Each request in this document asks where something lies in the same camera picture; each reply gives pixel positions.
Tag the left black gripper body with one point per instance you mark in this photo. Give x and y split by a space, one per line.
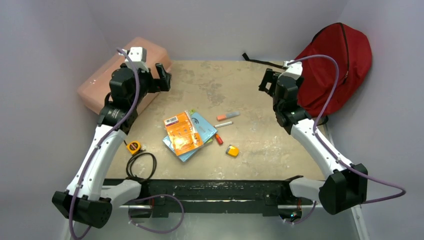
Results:
147 84

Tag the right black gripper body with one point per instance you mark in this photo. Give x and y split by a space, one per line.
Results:
269 84

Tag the orange booklet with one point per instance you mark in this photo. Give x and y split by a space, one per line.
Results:
182 133

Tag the red backpack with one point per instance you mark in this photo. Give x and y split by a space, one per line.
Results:
335 64

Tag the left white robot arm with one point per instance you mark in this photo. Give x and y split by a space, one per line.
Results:
84 201

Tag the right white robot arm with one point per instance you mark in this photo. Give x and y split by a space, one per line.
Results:
345 184

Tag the orange grey highlighter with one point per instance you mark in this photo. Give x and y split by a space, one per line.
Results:
228 115

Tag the white marker pen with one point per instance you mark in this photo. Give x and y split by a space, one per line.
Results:
223 124

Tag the yellow tape measure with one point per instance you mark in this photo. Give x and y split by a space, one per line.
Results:
134 147

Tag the red orange marker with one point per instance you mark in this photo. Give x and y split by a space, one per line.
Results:
218 139

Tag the yellow grey eraser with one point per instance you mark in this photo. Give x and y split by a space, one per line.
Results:
232 151

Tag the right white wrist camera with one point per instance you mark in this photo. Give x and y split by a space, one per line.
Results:
292 69

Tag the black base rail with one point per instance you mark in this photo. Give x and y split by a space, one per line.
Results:
160 197

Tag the aluminium frame rail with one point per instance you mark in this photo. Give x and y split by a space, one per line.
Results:
356 210

